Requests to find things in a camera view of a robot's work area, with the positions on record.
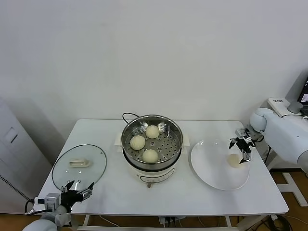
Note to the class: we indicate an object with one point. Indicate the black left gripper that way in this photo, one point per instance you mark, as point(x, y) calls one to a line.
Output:
point(68, 198)

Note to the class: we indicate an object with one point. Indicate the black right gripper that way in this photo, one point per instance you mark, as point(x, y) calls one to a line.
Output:
point(245, 143)

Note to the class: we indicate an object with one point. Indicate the white steamed baozi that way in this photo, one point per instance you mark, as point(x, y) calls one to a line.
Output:
point(137, 142)
point(233, 160)
point(150, 156)
point(152, 132)

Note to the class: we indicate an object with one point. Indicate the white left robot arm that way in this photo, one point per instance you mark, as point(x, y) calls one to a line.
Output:
point(39, 225)

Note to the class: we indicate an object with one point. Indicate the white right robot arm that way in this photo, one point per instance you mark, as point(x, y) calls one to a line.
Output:
point(284, 130)

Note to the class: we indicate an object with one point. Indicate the perforated steel steamer basket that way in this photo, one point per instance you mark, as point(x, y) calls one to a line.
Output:
point(168, 146)

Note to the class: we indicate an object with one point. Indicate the white round plate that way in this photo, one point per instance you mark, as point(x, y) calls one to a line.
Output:
point(209, 168)

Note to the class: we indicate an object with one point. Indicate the white table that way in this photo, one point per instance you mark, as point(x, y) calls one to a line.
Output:
point(120, 192)

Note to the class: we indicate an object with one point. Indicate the white side desk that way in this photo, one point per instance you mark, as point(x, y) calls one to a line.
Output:
point(276, 106)

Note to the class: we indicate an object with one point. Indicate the grey metal cabinet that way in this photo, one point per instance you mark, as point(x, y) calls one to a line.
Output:
point(16, 156)

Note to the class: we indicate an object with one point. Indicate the grey desk stand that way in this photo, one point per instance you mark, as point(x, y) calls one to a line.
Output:
point(295, 107)

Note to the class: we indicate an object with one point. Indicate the cream electric cooker base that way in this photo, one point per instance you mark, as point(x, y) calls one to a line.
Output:
point(154, 174)

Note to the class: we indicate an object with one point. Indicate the black laptop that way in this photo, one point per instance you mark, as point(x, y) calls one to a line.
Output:
point(304, 93)

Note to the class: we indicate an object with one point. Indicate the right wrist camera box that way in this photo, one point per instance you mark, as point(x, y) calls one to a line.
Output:
point(241, 132)

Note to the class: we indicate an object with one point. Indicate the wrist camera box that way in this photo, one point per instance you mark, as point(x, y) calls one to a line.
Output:
point(49, 199)
point(241, 132)

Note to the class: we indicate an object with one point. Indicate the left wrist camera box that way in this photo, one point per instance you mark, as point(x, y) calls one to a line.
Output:
point(49, 199)

